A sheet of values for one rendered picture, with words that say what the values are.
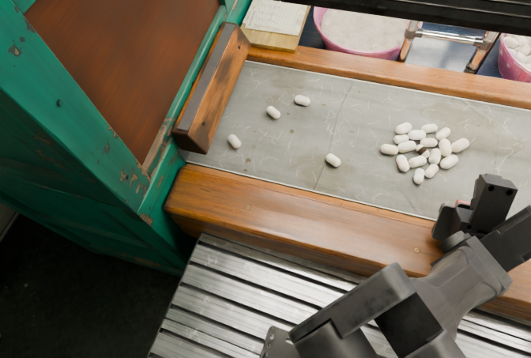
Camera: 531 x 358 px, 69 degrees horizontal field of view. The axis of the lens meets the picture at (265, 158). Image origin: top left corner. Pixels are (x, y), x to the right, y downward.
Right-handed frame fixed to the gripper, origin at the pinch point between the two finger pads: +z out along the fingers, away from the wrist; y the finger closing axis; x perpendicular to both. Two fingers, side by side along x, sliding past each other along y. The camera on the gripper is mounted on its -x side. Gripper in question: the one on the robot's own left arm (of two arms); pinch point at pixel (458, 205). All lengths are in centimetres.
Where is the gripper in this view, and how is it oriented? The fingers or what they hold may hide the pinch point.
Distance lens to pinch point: 80.4
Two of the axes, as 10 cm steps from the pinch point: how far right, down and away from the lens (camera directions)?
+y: -9.6, -2.2, 1.9
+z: 2.6, -3.5, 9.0
